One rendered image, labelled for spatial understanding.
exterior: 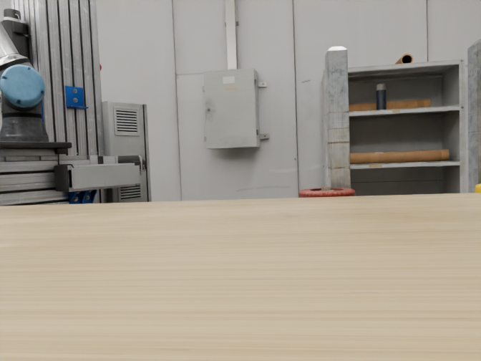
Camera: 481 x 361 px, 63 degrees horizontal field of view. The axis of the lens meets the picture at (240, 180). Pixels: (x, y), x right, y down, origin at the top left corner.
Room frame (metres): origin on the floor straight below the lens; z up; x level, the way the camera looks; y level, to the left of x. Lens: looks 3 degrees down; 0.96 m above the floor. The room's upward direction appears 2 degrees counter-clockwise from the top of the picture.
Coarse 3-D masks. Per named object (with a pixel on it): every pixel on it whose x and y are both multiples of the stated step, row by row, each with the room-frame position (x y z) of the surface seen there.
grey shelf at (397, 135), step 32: (416, 64) 2.61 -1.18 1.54; (448, 64) 2.57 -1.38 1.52; (352, 96) 3.09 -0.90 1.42; (416, 96) 3.01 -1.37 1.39; (448, 96) 2.85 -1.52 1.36; (352, 128) 3.09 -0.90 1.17; (384, 128) 3.05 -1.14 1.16; (416, 128) 3.01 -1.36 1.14; (448, 128) 2.85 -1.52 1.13; (448, 160) 2.68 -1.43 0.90; (384, 192) 3.05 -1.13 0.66; (416, 192) 3.01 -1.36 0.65; (448, 192) 2.87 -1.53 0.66
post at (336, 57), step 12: (336, 48) 0.70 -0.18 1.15; (336, 60) 0.70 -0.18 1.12; (336, 72) 0.70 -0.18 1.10; (336, 84) 0.70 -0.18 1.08; (348, 84) 0.70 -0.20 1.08; (336, 96) 0.70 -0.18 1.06; (348, 96) 0.69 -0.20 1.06; (336, 108) 0.70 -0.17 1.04; (348, 108) 0.69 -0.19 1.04; (336, 120) 0.70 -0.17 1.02; (348, 120) 0.69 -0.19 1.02; (336, 132) 0.70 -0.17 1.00; (348, 132) 0.69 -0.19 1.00; (336, 144) 0.70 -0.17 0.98; (348, 144) 0.69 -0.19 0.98; (336, 156) 0.70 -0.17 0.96; (348, 156) 0.69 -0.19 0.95; (336, 168) 0.70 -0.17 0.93; (348, 168) 0.69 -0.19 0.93; (336, 180) 0.70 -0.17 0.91; (348, 180) 0.69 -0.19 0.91
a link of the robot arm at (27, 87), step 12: (0, 24) 1.18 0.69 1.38; (0, 36) 1.17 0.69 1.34; (0, 48) 1.16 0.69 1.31; (12, 48) 1.19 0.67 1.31; (0, 60) 1.16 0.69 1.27; (12, 60) 1.17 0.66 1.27; (24, 60) 1.20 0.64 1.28; (0, 72) 1.16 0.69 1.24; (12, 72) 1.15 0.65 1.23; (24, 72) 1.17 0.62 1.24; (36, 72) 1.19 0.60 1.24; (0, 84) 1.15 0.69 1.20; (12, 84) 1.15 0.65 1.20; (24, 84) 1.17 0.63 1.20; (36, 84) 1.19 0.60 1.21; (12, 96) 1.16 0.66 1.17; (24, 96) 1.17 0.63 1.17; (36, 96) 1.19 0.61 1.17; (24, 108) 1.25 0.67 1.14
